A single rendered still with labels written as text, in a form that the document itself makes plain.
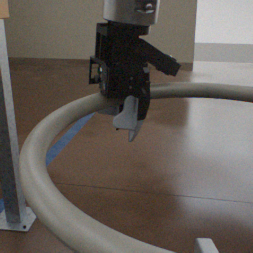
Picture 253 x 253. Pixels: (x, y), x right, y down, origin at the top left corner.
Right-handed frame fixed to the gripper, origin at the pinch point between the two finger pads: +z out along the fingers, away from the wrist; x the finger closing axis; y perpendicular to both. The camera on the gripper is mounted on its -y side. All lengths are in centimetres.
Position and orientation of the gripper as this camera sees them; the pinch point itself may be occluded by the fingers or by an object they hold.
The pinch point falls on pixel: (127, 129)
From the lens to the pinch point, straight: 65.1
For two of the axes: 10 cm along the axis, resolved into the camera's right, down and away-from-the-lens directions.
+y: -8.5, 1.6, -5.1
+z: -1.0, 8.9, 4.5
